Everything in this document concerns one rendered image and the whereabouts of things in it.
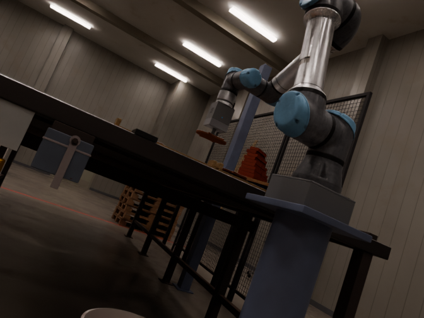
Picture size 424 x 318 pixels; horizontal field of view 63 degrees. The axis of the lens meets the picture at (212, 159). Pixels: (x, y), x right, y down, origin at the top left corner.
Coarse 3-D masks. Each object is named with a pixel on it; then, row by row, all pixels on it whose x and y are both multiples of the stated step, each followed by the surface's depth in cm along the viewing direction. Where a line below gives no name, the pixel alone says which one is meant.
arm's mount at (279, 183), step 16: (272, 176) 107; (288, 176) 101; (272, 192) 104; (288, 192) 98; (304, 192) 92; (320, 192) 93; (336, 192) 96; (320, 208) 93; (336, 208) 96; (352, 208) 99
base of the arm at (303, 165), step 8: (312, 152) 102; (320, 152) 100; (304, 160) 103; (312, 160) 100; (320, 160) 99; (328, 160) 99; (336, 160) 99; (304, 168) 100; (312, 168) 99; (320, 168) 99; (328, 168) 98; (336, 168) 99; (296, 176) 101; (304, 176) 99; (312, 176) 97; (320, 176) 98; (328, 176) 97; (336, 176) 98; (328, 184) 96; (336, 184) 97
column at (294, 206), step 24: (288, 216) 96; (312, 216) 86; (288, 240) 94; (312, 240) 93; (264, 264) 96; (288, 264) 92; (312, 264) 93; (264, 288) 93; (288, 288) 91; (312, 288) 95; (240, 312) 99; (264, 312) 91; (288, 312) 90
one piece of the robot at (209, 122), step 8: (216, 104) 139; (224, 104) 140; (208, 112) 143; (216, 112) 138; (224, 112) 140; (232, 112) 142; (208, 120) 140; (216, 120) 138; (224, 120) 140; (216, 128) 140; (224, 128) 140
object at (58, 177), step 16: (48, 128) 97; (64, 128) 100; (48, 144) 97; (64, 144) 98; (80, 144) 100; (48, 160) 97; (64, 160) 98; (80, 160) 100; (64, 176) 99; (80, 176) 100
